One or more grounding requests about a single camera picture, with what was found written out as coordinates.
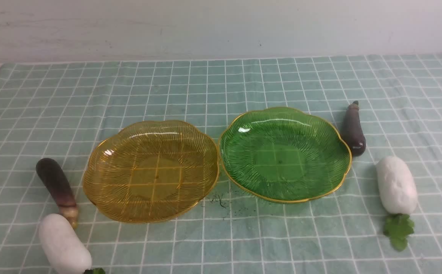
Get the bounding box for dark purple eggplant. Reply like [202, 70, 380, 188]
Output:
[340, 100, 367, 157]

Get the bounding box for purple eggplant with pale stem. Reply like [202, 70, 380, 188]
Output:
[35, 158, 79, 229]

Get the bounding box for white radish green leaves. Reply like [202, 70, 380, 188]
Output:
[376, 156, 418, 252]

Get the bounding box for white radish with leaves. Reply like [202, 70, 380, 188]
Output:
[38, 213, 106, 274]

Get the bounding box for green glass plate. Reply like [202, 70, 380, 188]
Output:
[219, 107, 353, 204]

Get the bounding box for amber glass plate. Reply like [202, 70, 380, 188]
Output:
[83, 120, 219, 223]

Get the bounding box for green checkered tablecloth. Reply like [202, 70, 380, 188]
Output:
[0, 54, 442, 274]

